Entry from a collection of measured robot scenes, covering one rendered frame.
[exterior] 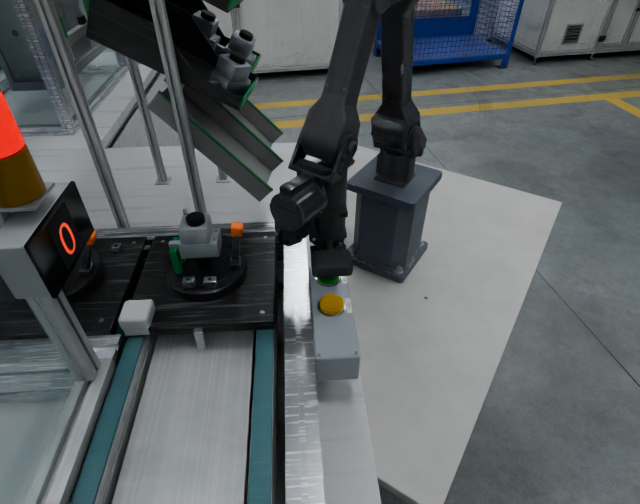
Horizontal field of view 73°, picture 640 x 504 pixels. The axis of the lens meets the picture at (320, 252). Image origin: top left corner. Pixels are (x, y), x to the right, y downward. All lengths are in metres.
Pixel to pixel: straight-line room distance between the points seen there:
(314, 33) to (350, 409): 4.34
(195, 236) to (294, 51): 4.18
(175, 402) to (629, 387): 1.80
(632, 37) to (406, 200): 5.85
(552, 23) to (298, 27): 2.74
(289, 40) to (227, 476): 4.43
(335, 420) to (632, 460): 1.39
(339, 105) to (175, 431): 0.50
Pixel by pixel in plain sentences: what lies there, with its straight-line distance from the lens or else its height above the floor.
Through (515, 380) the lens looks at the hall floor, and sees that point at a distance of 1.96.
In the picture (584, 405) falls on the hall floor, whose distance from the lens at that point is 2.01.
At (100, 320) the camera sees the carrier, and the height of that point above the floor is 0.97.
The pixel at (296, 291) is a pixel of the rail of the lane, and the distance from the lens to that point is 0.77.
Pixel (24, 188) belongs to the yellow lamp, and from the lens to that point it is 0.51.
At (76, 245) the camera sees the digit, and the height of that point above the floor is 1.18.
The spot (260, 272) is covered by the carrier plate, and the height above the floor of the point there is 0.97.
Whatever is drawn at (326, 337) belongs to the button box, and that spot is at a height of 0.96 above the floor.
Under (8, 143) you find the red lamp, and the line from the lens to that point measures 0.50.
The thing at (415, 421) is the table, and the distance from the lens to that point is 0.75.
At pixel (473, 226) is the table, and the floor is 0.86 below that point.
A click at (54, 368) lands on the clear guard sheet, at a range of 0.65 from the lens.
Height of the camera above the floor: 1.50
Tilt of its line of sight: 40 degrees down
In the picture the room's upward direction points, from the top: straight up
